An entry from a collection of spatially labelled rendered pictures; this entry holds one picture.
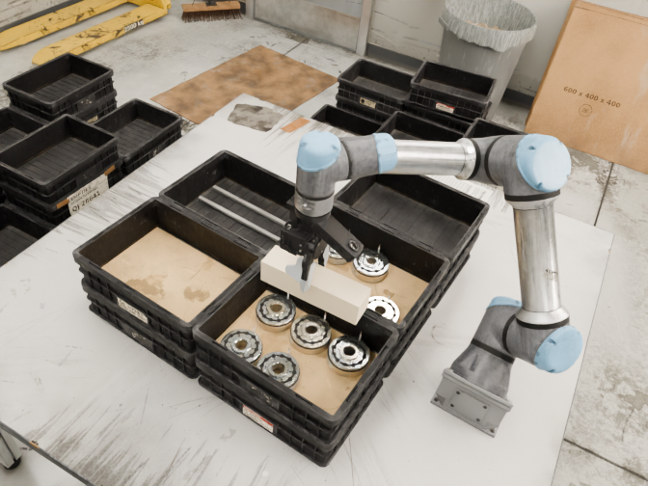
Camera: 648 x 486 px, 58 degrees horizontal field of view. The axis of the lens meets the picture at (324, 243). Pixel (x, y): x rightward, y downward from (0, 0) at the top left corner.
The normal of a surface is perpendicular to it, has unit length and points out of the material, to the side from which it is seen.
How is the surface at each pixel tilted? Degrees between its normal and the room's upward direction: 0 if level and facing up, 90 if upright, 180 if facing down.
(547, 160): 49
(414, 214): 0
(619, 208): 0
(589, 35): 82
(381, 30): 90
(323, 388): 0
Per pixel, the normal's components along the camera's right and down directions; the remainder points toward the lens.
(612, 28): -0.47, 0.46
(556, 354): 0.41, 0.28
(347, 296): 0.09, -0.72
